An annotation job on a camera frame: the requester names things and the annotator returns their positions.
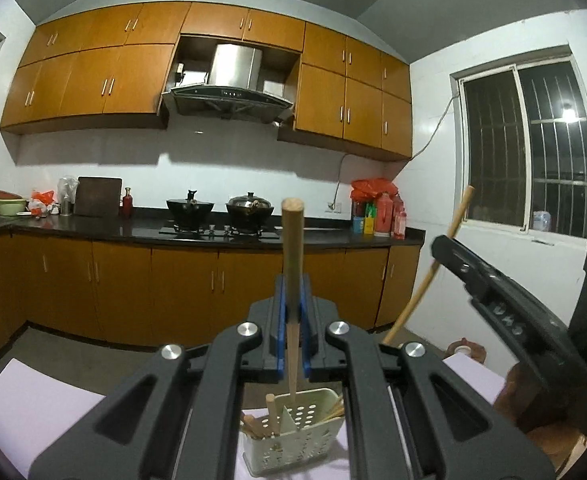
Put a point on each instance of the white wall outlet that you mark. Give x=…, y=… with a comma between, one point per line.
x=334, y=207

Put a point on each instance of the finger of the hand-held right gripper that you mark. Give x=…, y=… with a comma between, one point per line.
x=503, y=305

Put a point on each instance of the steel range hood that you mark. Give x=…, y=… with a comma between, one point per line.
x=231, y=85

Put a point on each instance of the group of condiment bottles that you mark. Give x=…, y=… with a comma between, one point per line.
x=381, y=217

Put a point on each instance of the lilac tablecloth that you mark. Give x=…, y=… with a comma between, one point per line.
x=23, y=410

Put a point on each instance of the brown lower kitchen cabinets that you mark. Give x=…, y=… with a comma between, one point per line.
x=123, y=290

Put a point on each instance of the green plastic basin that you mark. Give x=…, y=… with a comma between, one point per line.
x=10, y=207

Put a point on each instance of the barred sliding window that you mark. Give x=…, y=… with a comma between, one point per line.
x=523, y=145

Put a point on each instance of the brown plastic basin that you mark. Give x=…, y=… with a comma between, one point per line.
x=8, y=194

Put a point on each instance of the red and white plastic bag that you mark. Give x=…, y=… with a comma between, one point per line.
x=42, y=200

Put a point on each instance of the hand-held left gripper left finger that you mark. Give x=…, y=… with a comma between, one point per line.
x=282, y=320

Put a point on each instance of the wok with metal lid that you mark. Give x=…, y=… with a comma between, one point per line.
x=249, y=207

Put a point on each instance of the person's right hand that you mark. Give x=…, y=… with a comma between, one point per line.
x=533, y=405

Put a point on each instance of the clear plastic bag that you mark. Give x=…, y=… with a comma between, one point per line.
x=68, y=192

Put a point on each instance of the dark wooden cutting board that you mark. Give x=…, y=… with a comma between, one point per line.
x=98, y=196

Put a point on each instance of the pale green utensil holder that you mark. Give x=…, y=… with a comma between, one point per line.
x=303, y=440

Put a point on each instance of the tape roll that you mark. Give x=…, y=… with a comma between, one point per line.
x=461, y=349

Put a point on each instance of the red bottle with gold cap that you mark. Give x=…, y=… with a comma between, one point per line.
x=128, y=205

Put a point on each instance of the red bag over condiments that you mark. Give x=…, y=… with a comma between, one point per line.
x=373, y=187

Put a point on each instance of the black kitchen countertop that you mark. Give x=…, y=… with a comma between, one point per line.
x=98, y=227

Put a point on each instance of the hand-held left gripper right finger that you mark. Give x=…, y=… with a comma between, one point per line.
x=304, y=320

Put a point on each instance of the black gas stove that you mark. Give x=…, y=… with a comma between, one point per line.
x=213, y=231

